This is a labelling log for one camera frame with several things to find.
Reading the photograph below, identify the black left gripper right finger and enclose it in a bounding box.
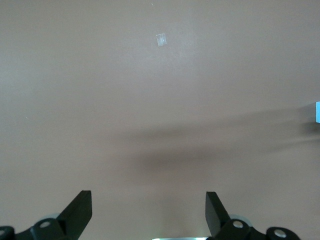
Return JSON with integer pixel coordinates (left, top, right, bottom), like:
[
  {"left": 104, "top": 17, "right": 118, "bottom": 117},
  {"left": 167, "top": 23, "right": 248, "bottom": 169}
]
[{"left": 204, "top": 191, "right": 300, "bottom": 240}]

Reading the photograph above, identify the clear tape piece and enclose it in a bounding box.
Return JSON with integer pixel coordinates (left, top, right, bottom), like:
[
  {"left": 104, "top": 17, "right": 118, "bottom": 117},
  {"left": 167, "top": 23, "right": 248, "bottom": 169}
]
[{"left": 155, "top": 32, "right": 168, "bottom": 48}]

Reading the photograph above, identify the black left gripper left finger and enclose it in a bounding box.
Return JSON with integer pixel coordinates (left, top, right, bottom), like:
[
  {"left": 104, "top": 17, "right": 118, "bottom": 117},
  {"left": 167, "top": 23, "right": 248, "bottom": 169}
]
[{"left": 0, "top": 190, "right": 93, "bottom": 240}]

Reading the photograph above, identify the brown paper table cover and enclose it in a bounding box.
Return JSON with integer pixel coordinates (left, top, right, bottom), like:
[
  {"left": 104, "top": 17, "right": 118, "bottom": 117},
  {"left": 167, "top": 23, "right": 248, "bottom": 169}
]
[{"left": 0, "top": 0, "right": 320, "bottom": 240}]

